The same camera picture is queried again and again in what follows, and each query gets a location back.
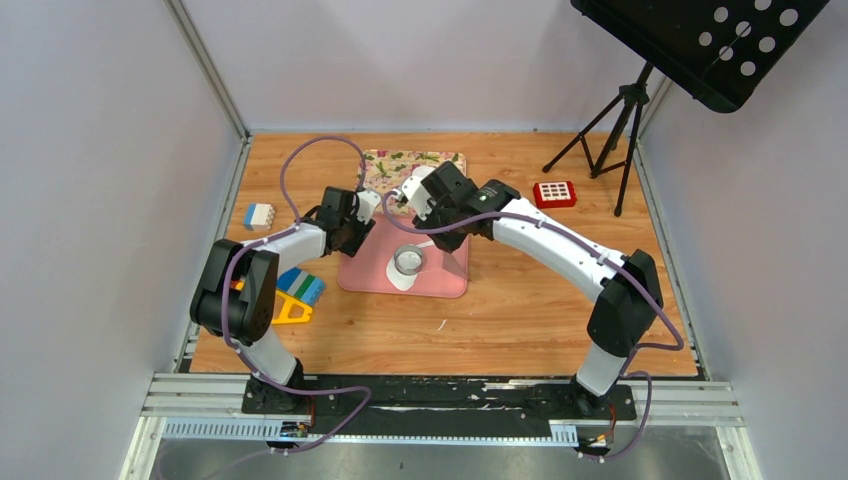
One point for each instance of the red grid box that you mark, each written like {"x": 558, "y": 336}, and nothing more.
{"x": 554, "y": 194}

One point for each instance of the white dough ball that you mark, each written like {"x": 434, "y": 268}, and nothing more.
{"x": 405, "y": 264}

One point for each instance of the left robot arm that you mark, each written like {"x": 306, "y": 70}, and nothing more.
{"x": 236, "y": 293}

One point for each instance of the black music stand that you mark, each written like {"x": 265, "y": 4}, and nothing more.
{"x": 717, "y": 51}

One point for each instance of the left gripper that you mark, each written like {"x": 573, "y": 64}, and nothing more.
{"x": 352, "y": 248}

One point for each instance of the floral cutting mat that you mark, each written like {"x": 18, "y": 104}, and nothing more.
{"x": 384, "y": 170}

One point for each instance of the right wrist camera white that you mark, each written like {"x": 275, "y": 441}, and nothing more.
{"x": 413, "y": 194}

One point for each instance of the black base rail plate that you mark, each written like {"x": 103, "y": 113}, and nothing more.
{"x": 438, "y": 406}

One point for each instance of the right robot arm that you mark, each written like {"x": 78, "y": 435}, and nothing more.
{"x": 624, "y": 288}

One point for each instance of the pink plastic tray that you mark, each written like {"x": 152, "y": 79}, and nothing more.
{"x": 365, "y": 272}

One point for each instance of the blue green toy brick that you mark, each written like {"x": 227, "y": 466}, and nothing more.
{"x": 301, "y": 285}

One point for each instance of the yellow triangular toy block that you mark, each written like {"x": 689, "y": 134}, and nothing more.
{"x": 290, "y": 310}

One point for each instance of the small blue white card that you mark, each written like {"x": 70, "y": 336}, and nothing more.
{"x": 259, "y": 217}

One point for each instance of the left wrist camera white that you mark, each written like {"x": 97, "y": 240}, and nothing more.
{"x": 368, "y": 201}

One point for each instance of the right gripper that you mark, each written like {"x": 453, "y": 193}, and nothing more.
{"x": 449, "y": 242}

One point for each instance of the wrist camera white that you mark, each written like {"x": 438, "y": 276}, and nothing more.
{"x": 413, "y": 194}
{"x": 368, "y": 201}

